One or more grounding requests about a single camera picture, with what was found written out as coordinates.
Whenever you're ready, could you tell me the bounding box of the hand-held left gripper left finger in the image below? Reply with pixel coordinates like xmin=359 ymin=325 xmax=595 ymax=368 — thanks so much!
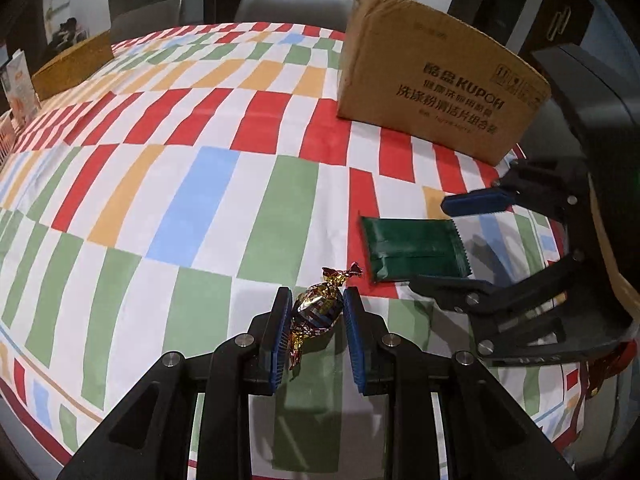
xmin=56 ymin=286 xmax=294 ymax=480

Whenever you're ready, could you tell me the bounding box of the small brown box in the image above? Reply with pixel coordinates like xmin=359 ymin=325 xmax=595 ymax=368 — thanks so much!
xmin=31 ymin=29 xmax=114 ymax=102

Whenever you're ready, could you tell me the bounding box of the large cardboard box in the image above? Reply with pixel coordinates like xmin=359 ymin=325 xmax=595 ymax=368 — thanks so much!
xmin=336 ymin=0 xmax=552 ymax=167

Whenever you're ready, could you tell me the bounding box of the dark green snack packet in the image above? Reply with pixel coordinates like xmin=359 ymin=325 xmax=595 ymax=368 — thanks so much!
xmin=358 ymin=216 xmax=475 ymax=285

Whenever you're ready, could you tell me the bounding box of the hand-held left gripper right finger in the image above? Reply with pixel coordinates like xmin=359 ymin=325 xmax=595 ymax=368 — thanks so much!
xmin=343 ymin=286 xmax=576 ymax=480

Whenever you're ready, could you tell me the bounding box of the gold candy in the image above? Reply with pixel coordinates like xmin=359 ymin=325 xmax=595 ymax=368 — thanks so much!
xmin=285 ymin=261 xmax=365 ymax=371

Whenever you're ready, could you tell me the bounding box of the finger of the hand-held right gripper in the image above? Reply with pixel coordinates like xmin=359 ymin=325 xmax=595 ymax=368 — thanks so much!
xmin=440 ymin=156 xmax=594 ymax=222
xmin=409 ymin=249 xmax=584 ymax=360

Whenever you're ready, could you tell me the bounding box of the grey chair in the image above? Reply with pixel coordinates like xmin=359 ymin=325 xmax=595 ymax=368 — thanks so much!
xmin=109 ymin=0 xmax=182 ymax=47
xmin=234 ymin=0 xmax=357 ymax=27

